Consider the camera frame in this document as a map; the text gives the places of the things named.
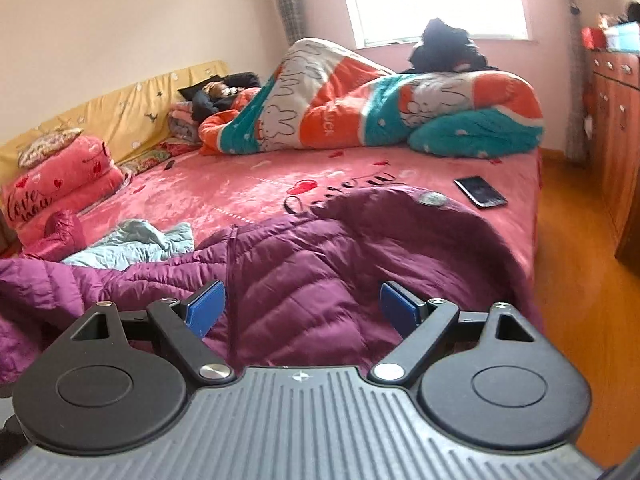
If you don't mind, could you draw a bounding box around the folded grey pink blanket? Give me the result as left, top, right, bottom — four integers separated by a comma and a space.
167, 100, 206, 143

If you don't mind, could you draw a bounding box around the purple down jacket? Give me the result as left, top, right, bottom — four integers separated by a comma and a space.
0, 185, 543, 386

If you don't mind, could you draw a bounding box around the floral pillow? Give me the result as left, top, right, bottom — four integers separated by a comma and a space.
17, 127, 83, 168

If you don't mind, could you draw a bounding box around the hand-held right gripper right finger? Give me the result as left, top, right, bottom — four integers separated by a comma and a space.
368, 280, 544, 387

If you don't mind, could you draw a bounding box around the wooden cabinet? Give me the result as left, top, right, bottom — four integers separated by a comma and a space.
585, 45, 640, 266

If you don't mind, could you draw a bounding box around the red box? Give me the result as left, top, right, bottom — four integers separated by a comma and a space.
580, 26, 608, 51

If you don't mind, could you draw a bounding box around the black smartphone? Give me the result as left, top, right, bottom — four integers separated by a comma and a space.
453, 175, 509, 209

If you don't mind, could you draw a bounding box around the light blue down jacket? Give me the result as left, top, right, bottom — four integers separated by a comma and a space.
62, 219, 196, 268

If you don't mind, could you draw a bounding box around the folded pink heart blanket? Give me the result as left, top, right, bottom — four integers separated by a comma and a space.
0, 135, 126, 246

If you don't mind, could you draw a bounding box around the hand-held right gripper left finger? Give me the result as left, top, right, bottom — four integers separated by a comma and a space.
54, 279, 237, 387

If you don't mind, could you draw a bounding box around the pile of black clothes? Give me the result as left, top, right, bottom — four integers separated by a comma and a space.
402, 17, 501, 75

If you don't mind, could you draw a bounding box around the floral patterned cloth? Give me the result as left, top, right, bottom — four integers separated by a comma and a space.
117, 142, 201, 176

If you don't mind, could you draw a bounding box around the red down jacket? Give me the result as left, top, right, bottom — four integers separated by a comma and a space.
22, 210, 87, 262

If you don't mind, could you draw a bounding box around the teal box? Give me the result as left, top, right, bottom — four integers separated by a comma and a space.
602, 22, 640, 53

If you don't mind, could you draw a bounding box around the rabbit print quilt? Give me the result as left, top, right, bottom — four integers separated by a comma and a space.
197, 37, 546, 156

